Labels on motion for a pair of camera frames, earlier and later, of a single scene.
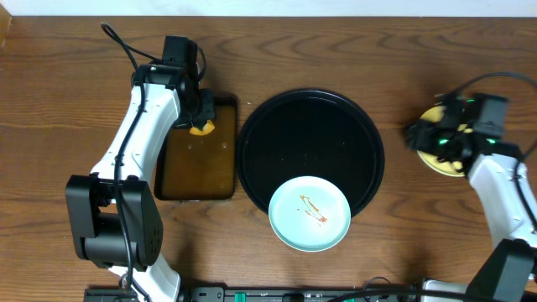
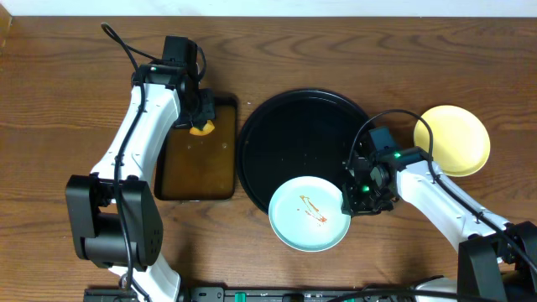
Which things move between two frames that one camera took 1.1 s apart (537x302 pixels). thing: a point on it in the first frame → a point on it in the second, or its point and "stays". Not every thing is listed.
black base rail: x=261 y=294 stays
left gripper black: x=202 y=112 stays
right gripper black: x=420 y=136 → x=355 y=207
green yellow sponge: x=207 y=128 stays
